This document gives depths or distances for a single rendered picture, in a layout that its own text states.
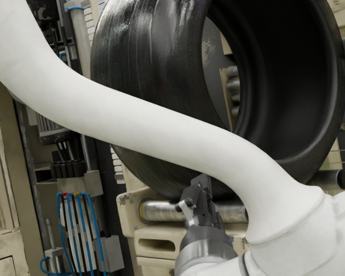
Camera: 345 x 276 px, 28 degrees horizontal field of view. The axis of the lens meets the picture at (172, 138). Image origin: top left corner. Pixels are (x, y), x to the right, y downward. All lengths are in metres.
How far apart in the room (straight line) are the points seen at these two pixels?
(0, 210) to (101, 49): 0.55
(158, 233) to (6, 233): 0.40
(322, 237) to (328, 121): 0.77
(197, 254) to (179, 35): 0.48
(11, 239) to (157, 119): 0.99
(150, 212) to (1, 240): 0.38
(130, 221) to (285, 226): 0.83
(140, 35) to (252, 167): 0.57
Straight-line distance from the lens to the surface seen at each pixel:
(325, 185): 1.52
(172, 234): 1.43
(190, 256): 0.89
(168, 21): 1.25
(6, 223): 1.73
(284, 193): 0.76
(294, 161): 1.40
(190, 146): 0.75
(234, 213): 1.31
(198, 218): 0.97
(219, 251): 0.89
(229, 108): 1.94
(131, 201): 1.53
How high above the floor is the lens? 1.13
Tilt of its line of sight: 3 degrees down
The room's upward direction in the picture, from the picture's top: 11 degrees counter-clockwise
